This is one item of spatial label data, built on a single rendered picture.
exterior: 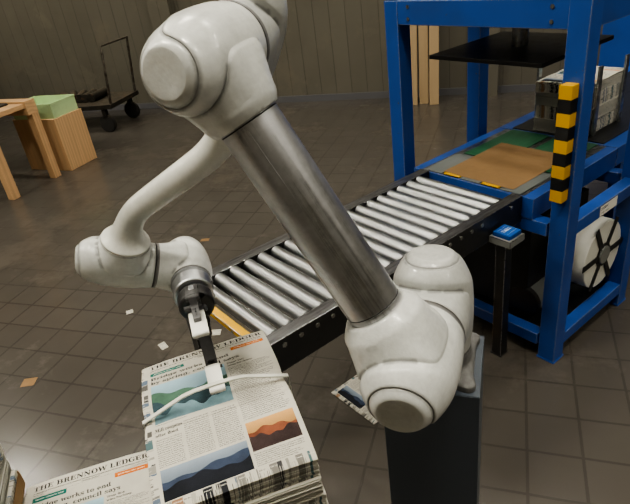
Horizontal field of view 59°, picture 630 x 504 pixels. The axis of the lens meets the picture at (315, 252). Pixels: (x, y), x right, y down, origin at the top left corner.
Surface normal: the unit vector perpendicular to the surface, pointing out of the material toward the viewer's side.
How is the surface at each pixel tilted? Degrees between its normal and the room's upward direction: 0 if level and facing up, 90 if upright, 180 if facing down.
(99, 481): 1
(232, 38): 65
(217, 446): 6
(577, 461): 0
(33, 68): 90
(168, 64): 85
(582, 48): 90
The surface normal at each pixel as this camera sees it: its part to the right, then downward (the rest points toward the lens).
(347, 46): -0.30, 0.50
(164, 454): -0.07, -0.77
